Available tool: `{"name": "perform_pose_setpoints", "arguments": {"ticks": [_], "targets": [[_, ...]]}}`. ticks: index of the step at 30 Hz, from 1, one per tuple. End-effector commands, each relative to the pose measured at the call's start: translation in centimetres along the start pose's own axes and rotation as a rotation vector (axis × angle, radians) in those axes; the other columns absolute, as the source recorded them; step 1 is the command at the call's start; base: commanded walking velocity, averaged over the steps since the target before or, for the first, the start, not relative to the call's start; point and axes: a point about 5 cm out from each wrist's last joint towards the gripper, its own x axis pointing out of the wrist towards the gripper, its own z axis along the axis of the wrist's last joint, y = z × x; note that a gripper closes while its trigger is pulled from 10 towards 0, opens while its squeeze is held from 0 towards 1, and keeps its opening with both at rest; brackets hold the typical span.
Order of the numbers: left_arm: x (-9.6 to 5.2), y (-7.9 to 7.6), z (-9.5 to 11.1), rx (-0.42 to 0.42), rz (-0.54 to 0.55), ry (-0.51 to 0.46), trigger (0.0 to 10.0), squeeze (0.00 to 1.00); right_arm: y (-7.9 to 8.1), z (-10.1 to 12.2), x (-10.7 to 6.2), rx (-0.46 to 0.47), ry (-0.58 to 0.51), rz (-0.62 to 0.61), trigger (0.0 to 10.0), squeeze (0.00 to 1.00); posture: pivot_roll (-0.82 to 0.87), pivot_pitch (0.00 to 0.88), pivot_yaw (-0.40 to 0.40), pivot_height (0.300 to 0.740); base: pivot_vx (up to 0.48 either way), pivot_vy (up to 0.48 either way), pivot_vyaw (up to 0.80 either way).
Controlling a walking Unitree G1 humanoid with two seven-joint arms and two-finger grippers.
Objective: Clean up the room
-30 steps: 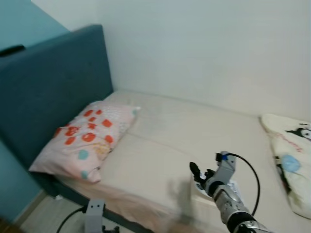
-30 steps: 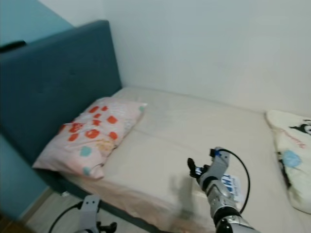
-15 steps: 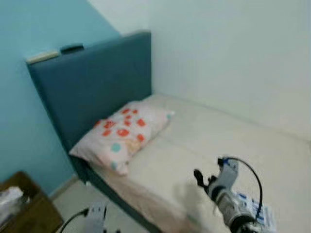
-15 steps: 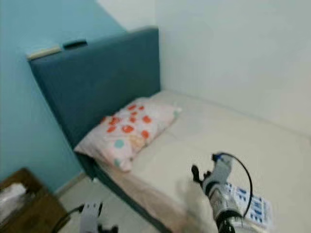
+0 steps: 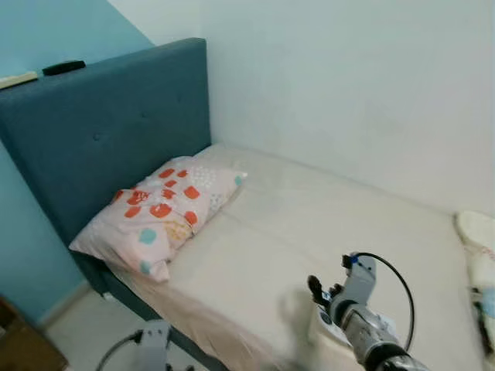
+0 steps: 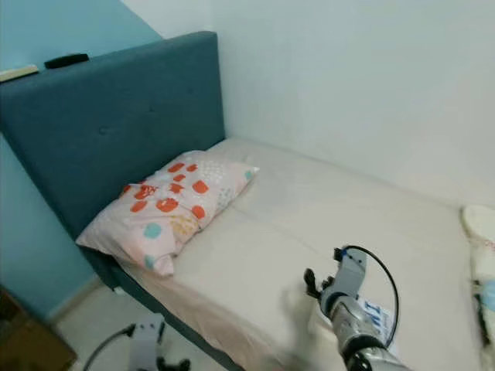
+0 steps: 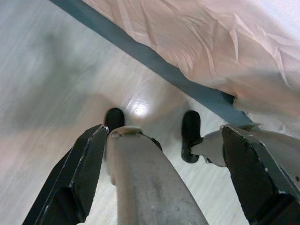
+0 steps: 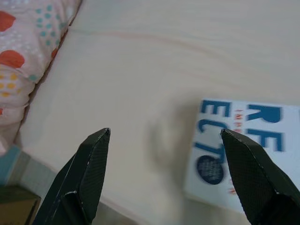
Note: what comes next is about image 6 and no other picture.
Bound white book blue letters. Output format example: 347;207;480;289
317;298;399;356

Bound pink orange printed pillow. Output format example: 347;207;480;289
76;151;260;277

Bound cream cartoon printed quilt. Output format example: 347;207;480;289
460;204;495;349

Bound cream sheeted mattress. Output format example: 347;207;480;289
104;138;495;371

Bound brown cardboard box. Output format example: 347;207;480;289
0;288;78;371

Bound cream flat object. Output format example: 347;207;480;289
0;64;39;83

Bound black remote control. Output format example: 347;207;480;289
44;53;90;70

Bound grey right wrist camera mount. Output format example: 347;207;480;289
333;247;368;298

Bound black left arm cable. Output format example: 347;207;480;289
84;325;136;371

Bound blue fabric bed frame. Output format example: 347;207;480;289
0;31;241;371

